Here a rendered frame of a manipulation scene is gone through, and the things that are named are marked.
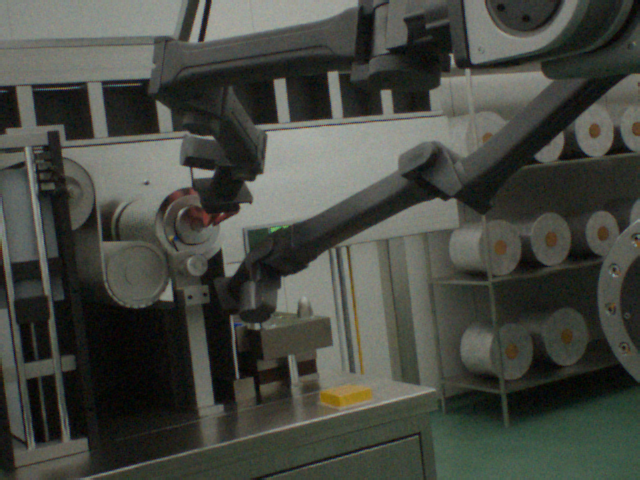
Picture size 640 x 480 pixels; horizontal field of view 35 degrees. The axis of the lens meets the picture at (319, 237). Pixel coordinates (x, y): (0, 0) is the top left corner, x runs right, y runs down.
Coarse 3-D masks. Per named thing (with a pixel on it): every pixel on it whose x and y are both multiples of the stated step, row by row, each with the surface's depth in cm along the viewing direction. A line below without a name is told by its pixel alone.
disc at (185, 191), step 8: (176, 192) 192; (184, 192) 193; (192, 192) 194; (168, 200) 192; (160, 208) 191; (168, 208) 192; (160, 216) 191; (160, 224) 191; (224, 224) 197; (160, 232) 191; (224, 232) 197; (160, 240) 191; (168, 248) 191; (216, 248) 196; (208, 256) 196
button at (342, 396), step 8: (352, 384) 187; (320, 392) 185; (328, 392) 183; (336, 392) 182; (344, 392) 181; (352, 392) 181; (360, 392) 181; (368, 392) 182; (328, 400) 182; (336, 400) 180; (344, 400) 180; (352, 400) 180; (360, 400) 181; (368, 400) 182
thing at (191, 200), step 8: (176, 200) 192; (184, 200) 193; (192, 200) 194; (176, 208) 192; (168, 216) 191; (168, 224) 191; (168, 232) 191; (216, 232) 196; (168, 240) 191; (208, 240) 195; (216, 240) 196; (184, 248) 193; (192, 248) 193; (200, 248) 194; (208, 248) 195
